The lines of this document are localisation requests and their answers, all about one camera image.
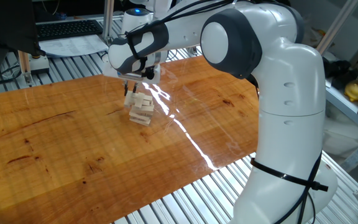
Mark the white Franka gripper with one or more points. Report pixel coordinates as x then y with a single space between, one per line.
107 70

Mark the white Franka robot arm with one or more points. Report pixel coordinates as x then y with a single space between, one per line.
291 93

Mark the white paper stack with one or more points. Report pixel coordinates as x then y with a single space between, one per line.
73 46

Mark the glossy wood pattern mat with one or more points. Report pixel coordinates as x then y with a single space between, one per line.
73 140

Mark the black keyboard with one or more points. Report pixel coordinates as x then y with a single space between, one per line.
70 29

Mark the white button box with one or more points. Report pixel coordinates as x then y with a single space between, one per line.
40 65

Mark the black object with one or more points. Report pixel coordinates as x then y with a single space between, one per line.
340 73

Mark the white plastic bag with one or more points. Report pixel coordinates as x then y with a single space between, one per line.
340 137

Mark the grey metal shelf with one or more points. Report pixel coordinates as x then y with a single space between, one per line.
350 107

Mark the yellow toy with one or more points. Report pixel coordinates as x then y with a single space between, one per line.
354 90

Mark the upright aluminium post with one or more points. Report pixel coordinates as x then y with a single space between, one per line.
108 18

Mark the horizontal aluminium rail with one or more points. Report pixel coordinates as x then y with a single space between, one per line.
89 17

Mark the wooden post with bracket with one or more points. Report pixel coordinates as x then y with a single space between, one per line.
24 63

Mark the slanted silver frame post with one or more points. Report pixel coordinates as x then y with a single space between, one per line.
337 25

